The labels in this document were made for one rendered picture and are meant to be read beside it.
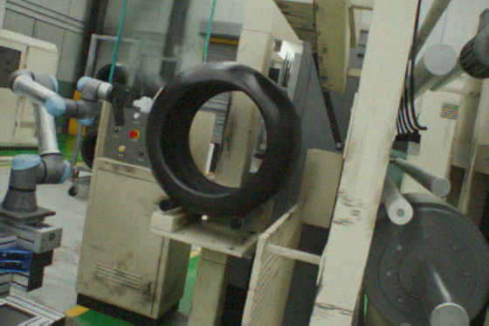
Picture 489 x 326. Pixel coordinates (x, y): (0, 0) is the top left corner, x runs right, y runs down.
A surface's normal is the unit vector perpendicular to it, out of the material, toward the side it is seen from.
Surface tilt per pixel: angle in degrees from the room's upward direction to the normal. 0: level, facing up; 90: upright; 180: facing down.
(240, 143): 90
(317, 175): 90
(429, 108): 90
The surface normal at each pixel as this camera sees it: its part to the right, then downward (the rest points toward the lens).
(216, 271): -0.25, 0.01
